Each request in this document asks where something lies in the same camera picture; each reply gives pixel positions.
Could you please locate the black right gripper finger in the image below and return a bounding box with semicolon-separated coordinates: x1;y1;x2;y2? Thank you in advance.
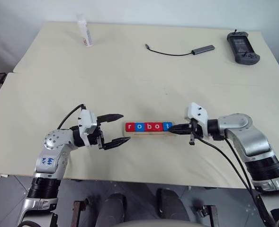
169;122;191;131
169;129;191;137

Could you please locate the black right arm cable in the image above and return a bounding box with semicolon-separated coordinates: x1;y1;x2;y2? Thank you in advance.
224;137;253;192
196;137;276;227

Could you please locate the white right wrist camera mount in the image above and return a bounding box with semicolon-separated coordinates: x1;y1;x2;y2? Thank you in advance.
186;102;210;137

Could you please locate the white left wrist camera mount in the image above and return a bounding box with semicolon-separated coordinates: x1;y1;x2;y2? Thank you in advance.
78;109;98;148

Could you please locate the brown metal table bracket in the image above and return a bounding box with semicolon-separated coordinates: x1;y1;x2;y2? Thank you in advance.
191;200;218;227
72;198;99;227

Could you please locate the dark grey handheld controller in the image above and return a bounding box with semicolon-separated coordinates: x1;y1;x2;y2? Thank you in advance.
226;29;261;65

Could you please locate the white squeeze tube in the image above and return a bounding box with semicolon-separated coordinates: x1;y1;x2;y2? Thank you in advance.
75;13;94;48

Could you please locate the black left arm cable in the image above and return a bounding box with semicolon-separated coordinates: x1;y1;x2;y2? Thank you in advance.
56;103;86;130

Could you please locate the grey USB hub with cable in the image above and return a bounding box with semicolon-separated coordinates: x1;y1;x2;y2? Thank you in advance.
145;44;216;57

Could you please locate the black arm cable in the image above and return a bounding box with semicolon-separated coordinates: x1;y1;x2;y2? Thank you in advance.
56;103;86;130
224;137;253;192
196;137;276;227

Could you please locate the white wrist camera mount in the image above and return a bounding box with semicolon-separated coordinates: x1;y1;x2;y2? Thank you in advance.
78;109;98;148
186;102;210;137

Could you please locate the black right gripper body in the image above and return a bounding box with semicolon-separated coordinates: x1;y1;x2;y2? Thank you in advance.
188;118;205;146

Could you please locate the dark rounded shape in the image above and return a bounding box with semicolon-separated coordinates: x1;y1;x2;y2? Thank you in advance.
103;193;126;224
155;188;189;222

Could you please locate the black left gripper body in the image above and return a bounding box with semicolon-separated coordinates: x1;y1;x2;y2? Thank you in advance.
89;121;106;150

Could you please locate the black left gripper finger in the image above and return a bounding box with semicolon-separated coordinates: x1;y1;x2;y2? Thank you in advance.
102;137;131;151
99;113;125;124

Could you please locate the wooden letter tile rack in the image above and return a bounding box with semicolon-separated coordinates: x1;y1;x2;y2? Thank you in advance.
124;122;178;138

